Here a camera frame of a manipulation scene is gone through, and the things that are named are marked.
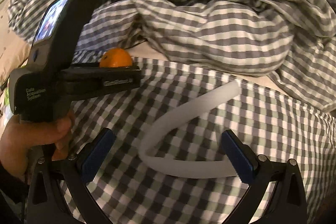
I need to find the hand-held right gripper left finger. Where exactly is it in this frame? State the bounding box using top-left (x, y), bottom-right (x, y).
top-left (26, 127), bottom-right (117, 224)

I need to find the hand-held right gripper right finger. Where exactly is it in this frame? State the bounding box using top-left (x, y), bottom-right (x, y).
top-left (221, 130), bottom-right (307, 224)

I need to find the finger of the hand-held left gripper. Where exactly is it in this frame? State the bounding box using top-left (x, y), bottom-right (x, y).
top-left (60, 65), bottom-right (141, 100)

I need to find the orange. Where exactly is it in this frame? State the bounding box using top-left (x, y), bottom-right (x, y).
top-left (99, 48), bottom-right (133, 68)

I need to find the white curved tube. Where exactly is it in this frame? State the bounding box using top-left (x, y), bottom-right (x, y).
top-left (138, 82), bottom-right (240, 178)

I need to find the person's left forearm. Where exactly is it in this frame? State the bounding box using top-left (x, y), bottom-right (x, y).
top-left (0, 161), bottom-right (29, 206)

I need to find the person's left hand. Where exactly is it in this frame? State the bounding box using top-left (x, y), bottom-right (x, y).
top-left (0, 109), bottom-right (75, 180)

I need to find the beige pillow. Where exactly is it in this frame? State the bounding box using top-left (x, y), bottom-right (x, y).
top-left (0, 38), bottom-right (30, 83)

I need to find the cream tufted headboard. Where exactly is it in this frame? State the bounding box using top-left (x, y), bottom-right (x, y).
top-left (0, 0), bottom-right (19, 56)

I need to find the grey checkered duvet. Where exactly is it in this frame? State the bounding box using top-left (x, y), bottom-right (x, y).
top-left (8, 0), bottom-right (336, 117)

